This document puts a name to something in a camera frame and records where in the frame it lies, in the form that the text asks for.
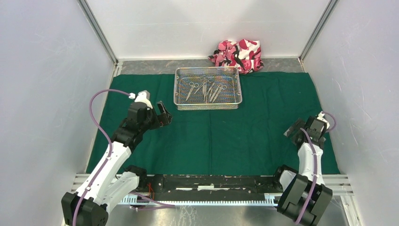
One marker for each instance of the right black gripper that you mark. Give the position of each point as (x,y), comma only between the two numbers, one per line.
(298,125)

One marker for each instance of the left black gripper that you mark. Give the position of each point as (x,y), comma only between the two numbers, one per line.
(163,119)

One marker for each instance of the green surgical drape cloth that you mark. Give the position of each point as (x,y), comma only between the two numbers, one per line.
(248,140)

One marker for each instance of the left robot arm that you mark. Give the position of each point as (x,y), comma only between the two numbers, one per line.
(95,199)

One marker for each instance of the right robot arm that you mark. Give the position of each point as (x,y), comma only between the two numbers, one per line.
(305,196)

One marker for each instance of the surgical scissors left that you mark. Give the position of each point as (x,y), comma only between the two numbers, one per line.
(192,86)

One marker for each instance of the surgical scissors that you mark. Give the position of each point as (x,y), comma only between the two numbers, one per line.
(218,90)
(192,86)

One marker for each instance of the surgical forceps middle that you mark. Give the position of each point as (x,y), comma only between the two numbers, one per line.
(203,86)

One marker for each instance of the surgical scissors right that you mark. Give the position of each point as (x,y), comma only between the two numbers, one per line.
(218,90)

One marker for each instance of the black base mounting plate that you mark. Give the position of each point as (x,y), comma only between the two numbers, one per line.
(208,187)

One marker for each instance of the pink camouflage cloth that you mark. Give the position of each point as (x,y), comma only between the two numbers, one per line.
(245,55)

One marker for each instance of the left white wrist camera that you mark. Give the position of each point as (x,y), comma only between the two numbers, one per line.
(141,97)

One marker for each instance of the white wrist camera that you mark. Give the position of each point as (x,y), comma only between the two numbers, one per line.
(141,97)
(321,117)

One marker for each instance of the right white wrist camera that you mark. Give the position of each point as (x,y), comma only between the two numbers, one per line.
(321,117)

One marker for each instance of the wire mesh instrument tray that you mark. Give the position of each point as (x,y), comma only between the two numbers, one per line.
(229,98)

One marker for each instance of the aluminium frame rail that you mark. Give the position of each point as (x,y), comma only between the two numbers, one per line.
(138,199)

